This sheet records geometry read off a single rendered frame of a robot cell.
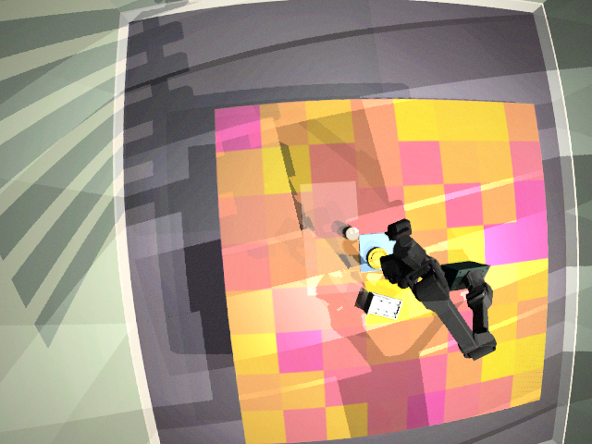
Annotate yellow round plate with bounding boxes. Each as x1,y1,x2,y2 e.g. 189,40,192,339
368,248,388,269

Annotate white cylinder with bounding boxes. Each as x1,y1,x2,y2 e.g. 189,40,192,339
344,227,359,241

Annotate light blue flat mat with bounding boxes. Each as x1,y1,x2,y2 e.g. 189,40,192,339
359,233,396,273

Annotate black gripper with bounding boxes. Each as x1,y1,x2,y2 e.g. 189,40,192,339
384,218,412,289

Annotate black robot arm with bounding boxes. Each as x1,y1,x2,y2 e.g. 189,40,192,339
379,235,497,361

